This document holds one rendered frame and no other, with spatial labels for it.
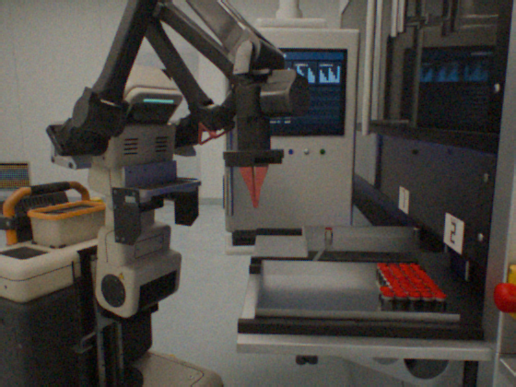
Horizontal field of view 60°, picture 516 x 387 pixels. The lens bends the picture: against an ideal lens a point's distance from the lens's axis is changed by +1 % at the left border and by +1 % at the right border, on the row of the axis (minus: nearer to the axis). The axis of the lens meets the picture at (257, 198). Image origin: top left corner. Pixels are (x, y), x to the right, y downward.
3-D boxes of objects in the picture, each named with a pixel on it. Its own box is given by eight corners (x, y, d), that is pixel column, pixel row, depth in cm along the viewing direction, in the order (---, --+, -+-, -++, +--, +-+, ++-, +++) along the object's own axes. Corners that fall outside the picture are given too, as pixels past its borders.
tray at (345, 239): (416, 238, 133) (416, 227, 132) (449, 266, 107) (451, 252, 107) (301, 236, 135) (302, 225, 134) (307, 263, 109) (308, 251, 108)
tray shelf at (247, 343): (411, 240, 138) (411, 233, 138) (543, 362, 70) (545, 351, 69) (257, 237, 140) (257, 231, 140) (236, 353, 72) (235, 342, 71)
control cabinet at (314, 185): (340, 219, 191) (347, 28, 177) (354, 231, 172) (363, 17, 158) (223, 222, 187) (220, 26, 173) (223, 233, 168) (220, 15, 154)
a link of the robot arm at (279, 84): (270, 60, 80) (238, 41, 73) (324, 51, 72) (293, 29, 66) (260, 125, 79) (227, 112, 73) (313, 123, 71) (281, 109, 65)
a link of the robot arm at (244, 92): (251, 84, 78) (228, 82, 74) (282, 80, 74) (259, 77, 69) (252, 123, 79) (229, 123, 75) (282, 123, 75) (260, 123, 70)
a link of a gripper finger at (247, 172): (283, 210, 74) (282, 154, 72) (240, 211, 74) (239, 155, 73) (283, 204, 80) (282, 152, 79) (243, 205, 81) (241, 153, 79)
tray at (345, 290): (413, 278, 100) (414, 263, 99) (458, 334, 74) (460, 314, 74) (262, 275, 102) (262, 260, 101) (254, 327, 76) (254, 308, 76)
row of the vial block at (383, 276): (384, 283, 96) (385, 263, 95) (407, 321, 79) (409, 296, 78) (374, 283, 96) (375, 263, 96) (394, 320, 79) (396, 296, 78)
